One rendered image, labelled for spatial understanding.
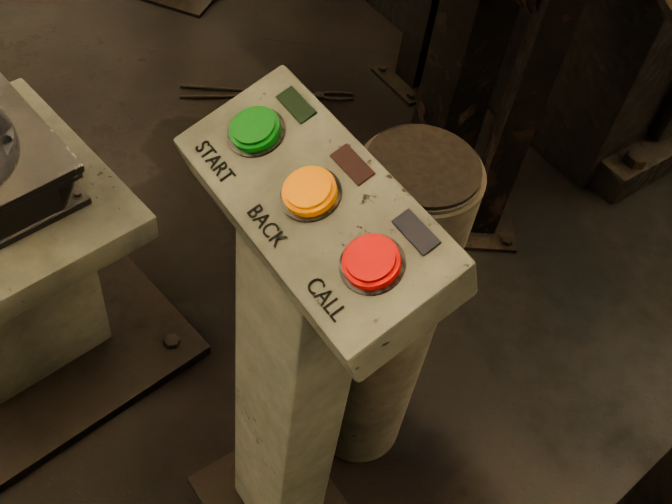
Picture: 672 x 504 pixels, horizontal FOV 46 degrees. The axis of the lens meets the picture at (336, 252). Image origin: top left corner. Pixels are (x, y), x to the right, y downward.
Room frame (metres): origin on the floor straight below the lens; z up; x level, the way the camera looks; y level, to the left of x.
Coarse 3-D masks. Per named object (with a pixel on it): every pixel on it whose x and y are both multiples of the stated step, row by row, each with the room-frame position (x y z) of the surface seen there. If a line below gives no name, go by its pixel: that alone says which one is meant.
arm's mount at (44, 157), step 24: (0, 96) 0.68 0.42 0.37; (24, 120) 0.65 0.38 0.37; (24, 144) 0.62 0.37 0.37; (48, 144) 0.62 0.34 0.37; (24, 168) 0.58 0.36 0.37; (48, 168) 0.59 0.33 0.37; (72, 168) 0.59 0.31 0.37; (0, 192) 0.55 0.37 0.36; (24, 192) 0.55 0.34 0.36; (48, 192) 0.57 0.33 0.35; (72, 192) 0.61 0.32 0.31; (0, 216) 0.53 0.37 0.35; (24, 216) 0.54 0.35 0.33; (48, 216) 0.56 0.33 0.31; (0, 240) 0.52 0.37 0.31
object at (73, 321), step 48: (96, 288) 0.59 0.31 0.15; (144, 288) 0.69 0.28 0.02; (0, 336) 0.49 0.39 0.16; (48, 336) 0.53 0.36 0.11; (96, 336) 0.58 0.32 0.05; (144, 336) 0.60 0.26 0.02; (192, 336) 0.62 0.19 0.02; (0, 384) 0.47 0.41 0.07; (48, 384) 0.50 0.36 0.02; (96, 384) 0.52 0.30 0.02; (144, 384) 0.53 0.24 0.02; (0, 432) 0.42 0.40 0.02; (48, 432) 0.43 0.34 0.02; (0, 480) 0.36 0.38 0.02
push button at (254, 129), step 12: (252, 108) 0.46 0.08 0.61; (264, 108) 0.46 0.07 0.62; (240, 120) 0.45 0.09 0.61; (252, 120) 0.45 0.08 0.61; (264, 120) 0.45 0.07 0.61; (276, 120) 0.45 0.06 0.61; (240, 132) 0.44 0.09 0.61; (252, 132) 0.44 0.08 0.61; (264, 132) 0.44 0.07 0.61; (276, 132) 0.44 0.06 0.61; (240, 144) 0.43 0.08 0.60; (252, 144) 0.43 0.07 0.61; (264, 144) 0.43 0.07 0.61
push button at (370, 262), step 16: (368, 240) 0.35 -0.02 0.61; (384, 240) 0.35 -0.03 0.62; (352, 256) 0.33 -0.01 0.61; (368, 256) 0.33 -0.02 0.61; (384, 256) 0.33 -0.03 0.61; (400, 256) 0.34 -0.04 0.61; (352, 272) 0.32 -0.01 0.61; (368, 272) 0.32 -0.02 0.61; (384, 272) 0.32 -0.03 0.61; (368, 288) 0.32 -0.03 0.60
